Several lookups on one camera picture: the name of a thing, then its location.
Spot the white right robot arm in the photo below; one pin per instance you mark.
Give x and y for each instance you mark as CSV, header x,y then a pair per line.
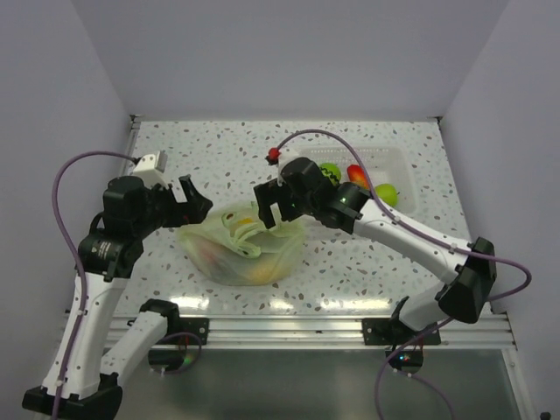
x,y
466,270

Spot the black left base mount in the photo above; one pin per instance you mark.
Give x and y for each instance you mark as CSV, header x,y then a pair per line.
x,y
179,350

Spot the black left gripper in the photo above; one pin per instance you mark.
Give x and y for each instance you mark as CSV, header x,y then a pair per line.
x,y
193,209

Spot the aluminium table rail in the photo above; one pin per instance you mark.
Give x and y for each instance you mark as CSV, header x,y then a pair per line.
x,y
492,332

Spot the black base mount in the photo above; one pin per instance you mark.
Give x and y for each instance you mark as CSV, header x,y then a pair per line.
x,y
179,350
392,333

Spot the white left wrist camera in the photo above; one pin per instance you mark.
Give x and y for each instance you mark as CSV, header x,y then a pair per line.
x,y
151,169

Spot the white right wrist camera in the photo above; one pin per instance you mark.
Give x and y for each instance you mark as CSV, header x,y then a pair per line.
x,y
280,159

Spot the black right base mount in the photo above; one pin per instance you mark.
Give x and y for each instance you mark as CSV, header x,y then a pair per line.
x,y
392,333

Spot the light green plastic bag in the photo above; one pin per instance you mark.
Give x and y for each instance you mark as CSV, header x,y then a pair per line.
x,y
232,246

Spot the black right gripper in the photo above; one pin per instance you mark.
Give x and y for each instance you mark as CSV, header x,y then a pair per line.
x,y
269,193

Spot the white plastic mesh basket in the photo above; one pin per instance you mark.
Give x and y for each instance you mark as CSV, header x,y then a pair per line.
x,y
385,165

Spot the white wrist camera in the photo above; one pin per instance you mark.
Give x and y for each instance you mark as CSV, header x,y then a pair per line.
x,y
280,159
151,169

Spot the green watermelon toy ball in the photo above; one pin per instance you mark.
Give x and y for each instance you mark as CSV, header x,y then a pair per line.
x,y
332,172

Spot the green apple toy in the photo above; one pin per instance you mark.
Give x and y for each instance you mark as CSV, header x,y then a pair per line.
x,y
387,193

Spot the red orange mango toy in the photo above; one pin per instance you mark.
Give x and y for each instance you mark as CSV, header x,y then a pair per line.
x,y
357,176

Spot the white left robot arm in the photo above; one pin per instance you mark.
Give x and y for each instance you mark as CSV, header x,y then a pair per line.
x,y
86,380

